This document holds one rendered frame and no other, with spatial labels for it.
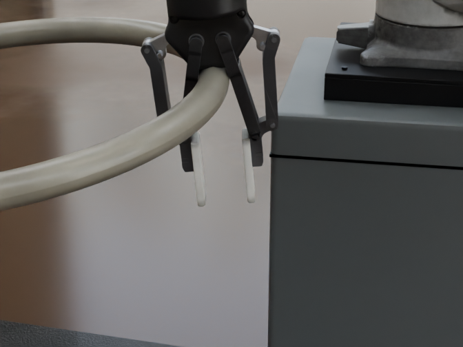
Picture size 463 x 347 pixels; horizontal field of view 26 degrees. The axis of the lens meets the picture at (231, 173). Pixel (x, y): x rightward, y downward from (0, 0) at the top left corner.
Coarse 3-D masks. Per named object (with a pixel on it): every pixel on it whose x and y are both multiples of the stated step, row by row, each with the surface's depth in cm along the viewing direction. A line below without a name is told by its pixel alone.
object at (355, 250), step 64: (320, 64) 154; (320, 128) 133; (384, 128) 131; (448, 128) 130; (320, 192) 136; (384, 192) 135; (448, 192) 133; (320, 256) 140; (384, 256) 138; (448, 256) 137; (320, 320) 144; (384, 320) 142; (448, 320) 141
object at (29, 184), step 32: (0, 32) 118; (32, 32) 118; (64, 32) 117; (96, 32) 116; (128, 32) 113; (160, 32) 110; (192, 96) 89; (224, 96) 93; (160, 128) 84; (192, 128) 87; (64, 160) 79; (96, 160) 79; (128, 160) 81; (0, 192) 77; (32, 192) 77; (64, 192) 79
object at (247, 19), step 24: (168, 0) 92; (192, 0) 90; (216, 0) 90; (240, 0) 92; (168, 24) 94; (192, 24) 94; (216, 24) 94; (240, 24) 94; (216, 48) 95; (240, 48) 95
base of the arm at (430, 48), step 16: (352, 32) 146; (368, 32) 144; (384, 32) 142; (400, 32) 139; (416, 32) 138; (432, 32) 138; (448, 32) 138; (368, 48) 142; (384, 48) 141; (400, 48) 140; (416, 48) 139; (432, 48) 138; (448, 48) 138; (368, 64) 140; (384, 64) 140; (400, 64) 139; (416, 64) 139; (432, 64) 139; (448, 64) 138
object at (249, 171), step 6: (246, 132) 100; (246, 138) 98; (246, 144) 98; (246, 150) 99; (246, 156) 99; (246, 162) 99; (246, 168) 99; (252, 168) 101; (246, 174) 100; (252, 174) 100; (246, 180) 100; (252, 180) 100; (246, 186) 100; (252, 186) 100; (252, 192) 101; (252, 198) 101
